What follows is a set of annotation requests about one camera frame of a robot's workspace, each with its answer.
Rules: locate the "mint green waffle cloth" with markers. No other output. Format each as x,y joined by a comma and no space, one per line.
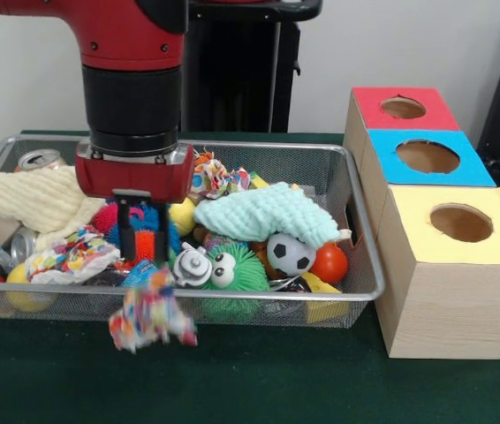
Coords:
268,212

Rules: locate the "yellow banana toy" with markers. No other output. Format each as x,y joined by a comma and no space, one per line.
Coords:
259,181

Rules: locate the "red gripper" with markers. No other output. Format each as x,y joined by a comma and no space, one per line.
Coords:
135,178

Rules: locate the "grey robot toy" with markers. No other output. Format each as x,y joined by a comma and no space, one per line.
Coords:
193,265

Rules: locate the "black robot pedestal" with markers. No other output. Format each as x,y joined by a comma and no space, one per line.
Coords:
241,79

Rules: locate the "red ball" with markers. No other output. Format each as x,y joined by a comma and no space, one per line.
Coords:
331,262

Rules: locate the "black and white soccer ball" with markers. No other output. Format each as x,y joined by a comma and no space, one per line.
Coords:
291,254

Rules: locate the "crushed silver can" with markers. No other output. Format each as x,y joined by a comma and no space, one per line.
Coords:
40,159

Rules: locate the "yellow ball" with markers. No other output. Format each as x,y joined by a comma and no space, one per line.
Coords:
184,216
20,296

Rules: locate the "yellow cheese wedge toy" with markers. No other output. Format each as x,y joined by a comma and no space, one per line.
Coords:
321,287

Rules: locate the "wooden box with three holes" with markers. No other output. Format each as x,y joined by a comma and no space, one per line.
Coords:
449,291

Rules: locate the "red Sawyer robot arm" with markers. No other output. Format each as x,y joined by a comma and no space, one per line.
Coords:
131,79

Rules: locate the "cream waffle cloth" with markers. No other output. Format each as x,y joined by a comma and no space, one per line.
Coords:
29,199

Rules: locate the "green fuzzy toy with eyes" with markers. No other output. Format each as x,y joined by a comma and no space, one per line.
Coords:
241,269

